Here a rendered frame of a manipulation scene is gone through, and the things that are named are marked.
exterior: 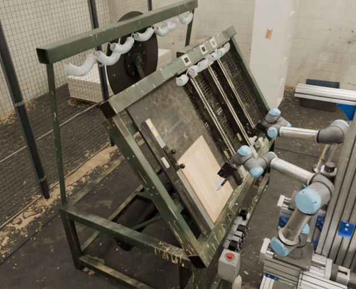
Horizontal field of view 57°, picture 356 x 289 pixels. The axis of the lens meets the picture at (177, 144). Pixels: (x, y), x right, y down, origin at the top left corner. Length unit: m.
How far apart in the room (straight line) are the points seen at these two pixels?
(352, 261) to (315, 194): 0.82
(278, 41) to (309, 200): 4.57
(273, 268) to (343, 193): 0.68
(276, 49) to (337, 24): 1.64
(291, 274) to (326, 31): 5.68
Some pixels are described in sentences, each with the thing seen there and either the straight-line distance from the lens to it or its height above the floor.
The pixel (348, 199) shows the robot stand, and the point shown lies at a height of 1.44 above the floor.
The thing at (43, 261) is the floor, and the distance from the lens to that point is 3.81.
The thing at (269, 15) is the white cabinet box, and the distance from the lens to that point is 6.03.
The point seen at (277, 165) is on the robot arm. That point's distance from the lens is 2.01.
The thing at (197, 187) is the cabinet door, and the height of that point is 1.15.
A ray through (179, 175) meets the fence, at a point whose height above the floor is 1.32.
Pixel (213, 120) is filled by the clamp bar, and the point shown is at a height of 1.43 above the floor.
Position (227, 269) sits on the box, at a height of 0.87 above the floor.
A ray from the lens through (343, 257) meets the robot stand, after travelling 2.47.
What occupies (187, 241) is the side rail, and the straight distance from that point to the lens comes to 2.34.
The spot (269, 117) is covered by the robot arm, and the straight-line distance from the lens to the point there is 2.59.
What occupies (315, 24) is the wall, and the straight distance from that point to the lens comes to 7.37.
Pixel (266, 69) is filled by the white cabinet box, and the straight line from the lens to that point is 6.24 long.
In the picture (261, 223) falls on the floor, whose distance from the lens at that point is 3.95.
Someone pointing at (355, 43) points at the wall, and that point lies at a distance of 7.41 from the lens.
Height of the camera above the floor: 2.73
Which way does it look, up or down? 32 degrees down
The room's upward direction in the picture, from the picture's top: 2 degrees counter-clockwise
